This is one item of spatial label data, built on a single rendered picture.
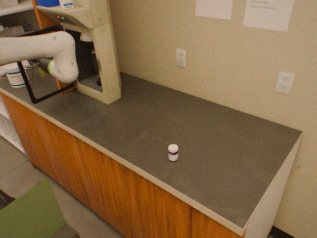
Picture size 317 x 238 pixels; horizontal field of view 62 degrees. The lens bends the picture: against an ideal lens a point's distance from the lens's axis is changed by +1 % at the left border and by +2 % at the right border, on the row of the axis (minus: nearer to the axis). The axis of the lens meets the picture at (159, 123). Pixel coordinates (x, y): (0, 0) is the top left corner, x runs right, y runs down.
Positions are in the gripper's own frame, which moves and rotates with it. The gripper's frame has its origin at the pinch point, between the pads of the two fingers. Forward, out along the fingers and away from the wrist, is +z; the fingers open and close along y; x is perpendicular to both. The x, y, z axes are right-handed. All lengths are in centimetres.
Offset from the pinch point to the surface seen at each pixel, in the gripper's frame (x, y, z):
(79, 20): -18.9, -18.1, -27.0
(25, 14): 6, -68, 137
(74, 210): 128, 6, 0
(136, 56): 19, -69, -13
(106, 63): 7.9, -29.9, -27.1
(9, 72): 22, -3, 47
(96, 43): -5.0, -26.0, -26.7
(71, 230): 34, 41, -83
